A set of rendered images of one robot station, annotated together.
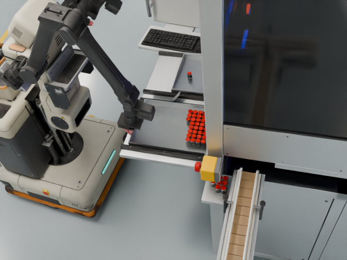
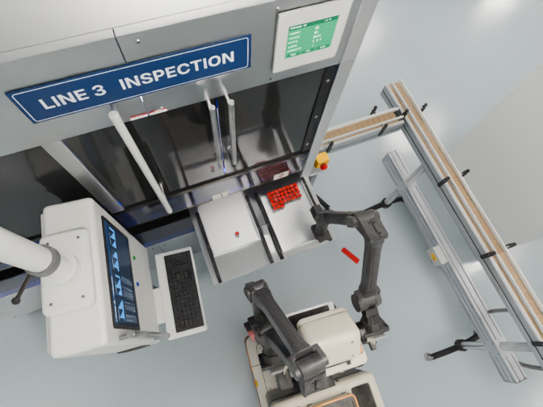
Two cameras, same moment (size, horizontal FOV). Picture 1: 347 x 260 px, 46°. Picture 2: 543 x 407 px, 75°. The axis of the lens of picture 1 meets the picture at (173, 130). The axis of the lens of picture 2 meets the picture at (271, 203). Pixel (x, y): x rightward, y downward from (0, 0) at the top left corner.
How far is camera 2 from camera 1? 185 cm
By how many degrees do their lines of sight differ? 57
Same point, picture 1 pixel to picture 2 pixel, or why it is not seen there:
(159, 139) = (306, 220)
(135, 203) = (292, 296)
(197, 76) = (230, 232)
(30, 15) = (342, 325)
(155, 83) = (257, 261)
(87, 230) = not seen: hidden behind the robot
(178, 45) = (190, 282)
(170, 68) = (233, 260)
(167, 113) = (281, 229)
